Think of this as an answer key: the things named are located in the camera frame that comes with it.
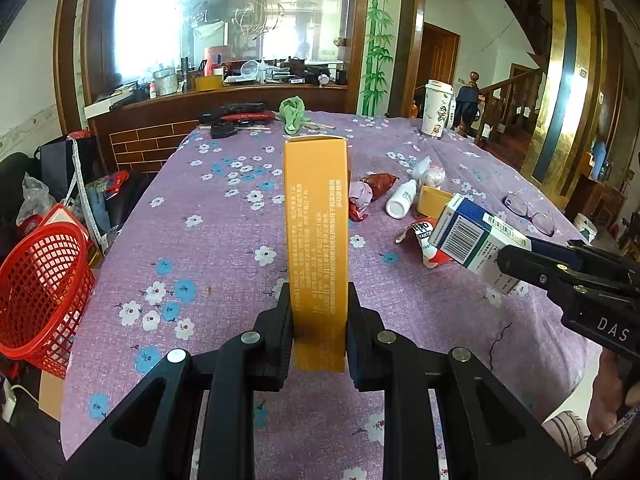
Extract red plastic basket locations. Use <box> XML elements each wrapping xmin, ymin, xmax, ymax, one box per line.
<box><xmin>0</xmin><ymin>219</ymin><xmax>96</xmax><ymax>380</ymax></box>

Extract yellow plastic container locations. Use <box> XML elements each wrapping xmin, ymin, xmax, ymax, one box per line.
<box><xmin>418</xmin><ymin>185</ymin><xmax>456</xmax><ymax>219</ymax></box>

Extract crumpled lilac wrapper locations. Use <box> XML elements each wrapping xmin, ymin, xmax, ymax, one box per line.
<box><xmin>348</xmin><ymin>181</ymin><xmax>374</xmax><ymax>222</ymax></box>

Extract white plastic bucket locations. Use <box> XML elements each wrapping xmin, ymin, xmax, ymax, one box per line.
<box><xmin>574</xmin><ymin>212</ymin><xmax>599</xmax><ymax>244</ymax></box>

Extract blue white medicine box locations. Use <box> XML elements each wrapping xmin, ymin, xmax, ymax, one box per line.
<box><xmin>429</xmin><ymin>193</ymin><xmax>532</xmax><ymax>295</ymax></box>

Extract wooden stair railing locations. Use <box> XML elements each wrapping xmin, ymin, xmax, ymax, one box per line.
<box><xmin>467</xmin><ymin>64</ymin><xmax>546</xmax><ymax>146</ymax></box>

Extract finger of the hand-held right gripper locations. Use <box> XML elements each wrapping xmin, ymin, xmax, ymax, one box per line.
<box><xmin>526</xmin><ymin>236</ymin><xmax>640</xmax><ymax>287</ymax></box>
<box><xmin>496</xmin><ymin>243</ymin><xmax>631</xmax><ymax>307</ymax></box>

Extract black toy pistol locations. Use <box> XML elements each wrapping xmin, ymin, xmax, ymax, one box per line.
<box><xmin>198</xmin><ymin>102</ymin><xmax>266</xmax><ymax>124</ymax></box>

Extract white cartoon print cup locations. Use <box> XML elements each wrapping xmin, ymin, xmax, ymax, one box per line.
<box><xmin>420</xmin><ymin>79</ymin><xmax>455</xmax><ymax>138</ymax></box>

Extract wooden door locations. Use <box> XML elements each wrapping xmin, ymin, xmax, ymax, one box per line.
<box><xmin>414</xmin><ymin>22</ymin><xmax>461</xmax><ymax>101</ymax></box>

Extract torn red white packet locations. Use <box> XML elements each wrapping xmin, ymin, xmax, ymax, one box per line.
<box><xmin>396</xmin><ymin>217</ymin><xmax>451</xmax><ymax>269</ymax></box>

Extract purple floral tablecloth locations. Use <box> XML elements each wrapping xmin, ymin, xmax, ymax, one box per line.
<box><xmin>60</xmin><ymin>110</ymin><xmax>603</xmax><ymax>480</ymax></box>

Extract person's striped clothing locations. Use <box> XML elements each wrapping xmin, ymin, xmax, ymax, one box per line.
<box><xmin>542</xmin><ymin>409</ymin><xmax>596</xmax><ymax>471</ymax></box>

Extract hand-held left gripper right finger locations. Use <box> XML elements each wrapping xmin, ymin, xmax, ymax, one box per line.
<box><xmin>346</xmin><ymin>282</ymin><xmax>583</xmax><ymax>480</ymax></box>

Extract purple frame eyeglasses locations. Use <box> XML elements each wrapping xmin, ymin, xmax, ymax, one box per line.
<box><xmin>502</xmin><ymin>192</ymin><xmax>556</xmax><ymax>237</ymax></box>

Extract green cloth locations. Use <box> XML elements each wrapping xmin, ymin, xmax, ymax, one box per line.
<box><xmin>278</xmin><ymin>96</ymin><xmax>307</xmax><ymax>136</ymax></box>

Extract red brown snack packet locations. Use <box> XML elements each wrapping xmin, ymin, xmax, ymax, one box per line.
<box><xmin>363</xmin><ymin>172</ymin><xmax>400</xmax><ymax>200</ymax></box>

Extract orange cardboard box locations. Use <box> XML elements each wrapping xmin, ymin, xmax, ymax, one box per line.
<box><xmin>283</xmin><ymin>135</ymin><xmax>350</xmax><ymax>374</ymax></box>

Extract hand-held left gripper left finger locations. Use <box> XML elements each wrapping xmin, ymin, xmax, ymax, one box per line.
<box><xmin>59</xmin><ymin>282</ymin><xmax>296</xmax><ymax>480</ymax></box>

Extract person's right hand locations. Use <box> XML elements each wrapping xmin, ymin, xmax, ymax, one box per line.
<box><xmin>586</xmin><ymin>349</ymin><xmax>632</xmax><ymax>442</ymax></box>

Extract small white bottle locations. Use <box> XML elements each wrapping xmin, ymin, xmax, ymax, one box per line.
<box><xmin>385</xmin><ymin>178</ymin><xmax>418</xmax><ymax>220</ymax></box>

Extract plastic bag red print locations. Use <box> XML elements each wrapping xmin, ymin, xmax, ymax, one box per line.
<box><xmin>412</xmin><ymin>156</ymin><xmax>446</xmax><ymax>189</ymax></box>

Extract green bamboo wall painting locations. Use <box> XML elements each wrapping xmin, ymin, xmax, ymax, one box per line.
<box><xmin>359</xmin><ymin>0</ymin><xmax>401</xmax><ymax>116</ymax></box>

